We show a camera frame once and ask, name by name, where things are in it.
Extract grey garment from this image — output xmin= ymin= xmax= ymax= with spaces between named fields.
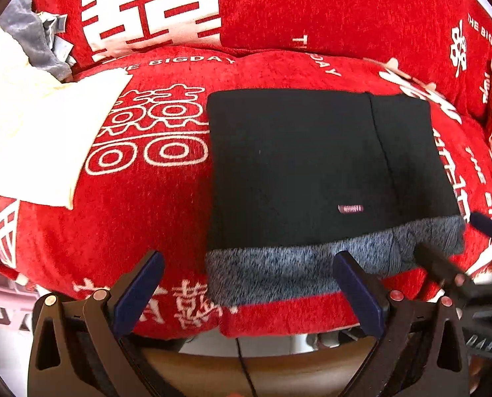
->
xmin=0 ymin=0 xmax=75 ymax=81

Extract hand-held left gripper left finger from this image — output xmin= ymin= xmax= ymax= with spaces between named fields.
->
xmin=26 ymin=250 xmax=166 ymax=397

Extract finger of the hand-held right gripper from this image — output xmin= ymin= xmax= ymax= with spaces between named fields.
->
xmin=469 ymin=212 xmax=492 ymax=245
xmin=414 ymin=241 xmax=477 ymax=299

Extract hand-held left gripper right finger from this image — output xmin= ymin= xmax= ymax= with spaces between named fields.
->
xmin=332 ymin=250 xmax=471 ymax=397

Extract black pants with grey lining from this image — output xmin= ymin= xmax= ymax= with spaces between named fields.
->
xmin=205 ymin=89 xmax=467 ymax=307

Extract white cloth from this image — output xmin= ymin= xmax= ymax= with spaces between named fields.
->
xmin=0 ymin=25 xmax=133 ymax=211

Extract black cable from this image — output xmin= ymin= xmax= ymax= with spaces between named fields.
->
xmin=235 ymin=337 xmax=257 ymax=397

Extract pink plastic basket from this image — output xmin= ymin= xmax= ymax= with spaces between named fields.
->
xmin=0 ymin=273 xmax=37 ymax=333

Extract red printed sofa cover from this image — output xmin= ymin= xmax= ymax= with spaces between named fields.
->
xmin=0 ymin=0 xmax=492 ymax=340

